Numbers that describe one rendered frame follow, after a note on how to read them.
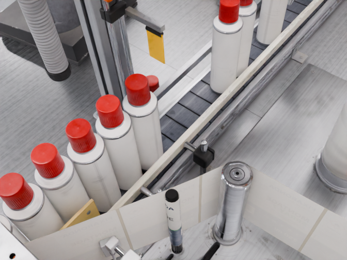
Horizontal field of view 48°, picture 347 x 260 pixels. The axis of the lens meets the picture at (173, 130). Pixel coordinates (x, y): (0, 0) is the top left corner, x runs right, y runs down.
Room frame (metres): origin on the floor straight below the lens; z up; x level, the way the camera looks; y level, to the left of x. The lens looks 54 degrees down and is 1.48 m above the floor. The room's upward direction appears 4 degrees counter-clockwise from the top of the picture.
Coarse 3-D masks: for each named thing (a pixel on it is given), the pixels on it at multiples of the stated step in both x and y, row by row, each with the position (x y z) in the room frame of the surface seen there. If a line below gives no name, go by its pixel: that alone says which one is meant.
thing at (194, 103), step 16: (304, 0) 0.80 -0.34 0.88; (288, 16) 0.74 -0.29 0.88; (256, 32) 0.69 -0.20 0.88; (256, 48) 0.64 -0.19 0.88; (208, 80) 0.56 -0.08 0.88; (192, 96) 0.52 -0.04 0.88; (208, 96) 0.51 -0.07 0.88; (176, 112) 0.48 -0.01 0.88; (192, 112) 0.47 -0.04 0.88; (176, 128) 0.44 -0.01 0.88; (176, 160) 0.38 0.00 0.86; (160, 176) 0.34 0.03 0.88
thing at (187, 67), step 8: (256, 0) 0.70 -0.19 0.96; (208, 48) 0.56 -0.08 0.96; (200, 56) 0.54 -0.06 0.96; (184, 64) 0.52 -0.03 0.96; (192, 64) 0.52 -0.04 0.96; (176, 72) 0.51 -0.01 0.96; (184, 72) 0.51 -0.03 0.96; (168, 80) 0.49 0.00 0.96; (176, 80) 0.49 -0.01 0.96; (160, 88) 0.47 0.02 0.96; (168, 88) 0.47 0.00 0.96; (160, 96) 0.46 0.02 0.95
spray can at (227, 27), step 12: (228, 0) 0.54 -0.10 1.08; (228, 12) 0.52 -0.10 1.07; (216, 24) 0.53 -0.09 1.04; (228, 24) 0.52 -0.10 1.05; (240, 24) 0.53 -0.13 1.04; (216, 36) 0.52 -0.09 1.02; (228, 36) 0.51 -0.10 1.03; (240, 36) 0.52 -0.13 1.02; (216, 48) 0.52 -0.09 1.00; (228, 48) 0.51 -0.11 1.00; (216, 60) 0.52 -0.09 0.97; (228, 60) 0.51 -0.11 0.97; (216, 72) 0.52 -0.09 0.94; (228, 72) 0.51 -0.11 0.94; (216, 84) 0.52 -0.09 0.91; (228, 84) 0.51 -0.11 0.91
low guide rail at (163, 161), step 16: (320, 0) 0.75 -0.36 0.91; (304, 16) 0.70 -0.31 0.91; (288, 32) 0.65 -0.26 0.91; (272, 48) 0.60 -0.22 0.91; (256, 64) 0.56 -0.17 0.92; (240, 80) 0.52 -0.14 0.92; (224, 96) 0.48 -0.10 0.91; (208, 112) 0.44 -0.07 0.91; (192, 128) 0.41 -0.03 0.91; (176, 144) 0.38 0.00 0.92; (160, 160) 0.35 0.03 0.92; (144, 176) 0.32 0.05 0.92; (128, 192) 0.29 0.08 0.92; (112, 208) 0.27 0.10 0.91
